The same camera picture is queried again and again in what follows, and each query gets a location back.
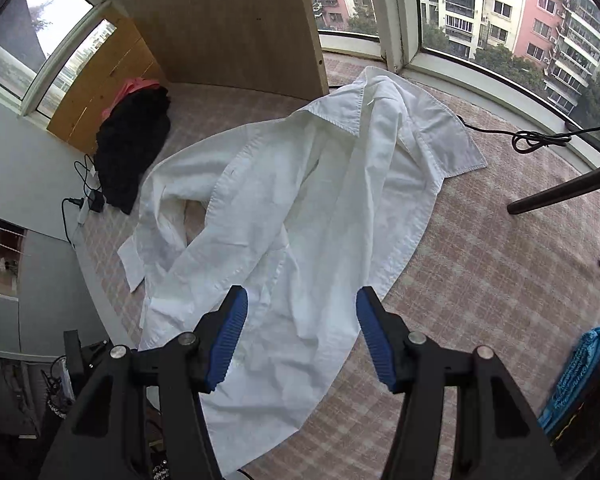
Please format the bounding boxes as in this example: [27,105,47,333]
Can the white window frame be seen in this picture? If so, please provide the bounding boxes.
[0,0,600,161]

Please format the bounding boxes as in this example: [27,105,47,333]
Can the pink garment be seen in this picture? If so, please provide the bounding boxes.
[104,77,161,117]

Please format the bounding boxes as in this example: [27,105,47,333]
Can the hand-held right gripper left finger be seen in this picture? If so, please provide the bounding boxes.
[39,285,249,480]

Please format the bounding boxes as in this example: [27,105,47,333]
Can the black ring light cable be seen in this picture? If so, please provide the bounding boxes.
[455,114,600,155]

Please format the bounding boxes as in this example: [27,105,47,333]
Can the blue folded garment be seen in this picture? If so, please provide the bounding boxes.
[537,326,600,436]

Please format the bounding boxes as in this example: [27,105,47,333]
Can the pink checked cloth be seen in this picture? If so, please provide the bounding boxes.
[72,52,600,480]

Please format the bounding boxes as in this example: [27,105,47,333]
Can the light wooden board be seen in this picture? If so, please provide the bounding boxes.
[111,0,330,102]

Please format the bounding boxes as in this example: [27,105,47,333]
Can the black tripod legs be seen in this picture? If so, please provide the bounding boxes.
[506,150,600,268]

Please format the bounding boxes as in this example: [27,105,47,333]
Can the black plug cable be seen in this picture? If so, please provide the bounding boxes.
[61,197,86,247]

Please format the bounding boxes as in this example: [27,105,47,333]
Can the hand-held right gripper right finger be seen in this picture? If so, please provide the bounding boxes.
[355,285,566,480]

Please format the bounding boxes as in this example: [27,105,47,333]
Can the white shirt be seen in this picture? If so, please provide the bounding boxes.
[117,66,488,478]

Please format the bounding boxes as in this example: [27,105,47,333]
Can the pine wood panel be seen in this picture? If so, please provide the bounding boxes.
[46,4,168,156]

